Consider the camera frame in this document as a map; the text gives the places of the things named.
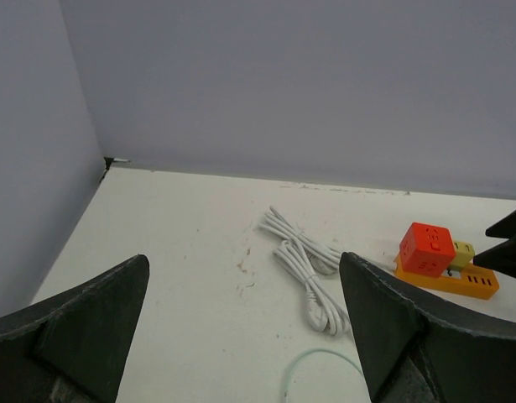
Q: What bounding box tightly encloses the white cord bundle orange strip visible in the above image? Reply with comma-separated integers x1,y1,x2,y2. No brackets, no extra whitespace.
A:
258,206,341,275

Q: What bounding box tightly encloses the yellow plug adapter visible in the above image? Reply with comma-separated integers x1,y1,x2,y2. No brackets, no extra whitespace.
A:
449,240,476,272

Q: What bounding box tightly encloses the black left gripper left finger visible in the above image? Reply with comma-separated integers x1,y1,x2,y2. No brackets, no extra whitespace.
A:
0,254,149,402

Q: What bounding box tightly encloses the orange power strip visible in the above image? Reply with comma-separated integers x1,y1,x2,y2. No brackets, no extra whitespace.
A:
394,255,500,300

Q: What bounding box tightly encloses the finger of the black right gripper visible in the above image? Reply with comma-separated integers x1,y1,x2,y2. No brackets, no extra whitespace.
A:
485,210,516,239
473,238,516,278

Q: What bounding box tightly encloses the white cord bundle purple strip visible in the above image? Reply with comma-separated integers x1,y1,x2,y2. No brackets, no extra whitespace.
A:
274,239,351,336

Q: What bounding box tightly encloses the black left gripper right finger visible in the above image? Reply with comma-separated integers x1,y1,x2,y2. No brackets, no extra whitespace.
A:
339,252,516,402

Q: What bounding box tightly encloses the red cube socket adapter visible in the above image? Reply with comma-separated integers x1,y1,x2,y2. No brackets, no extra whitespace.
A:
399,222,456,278

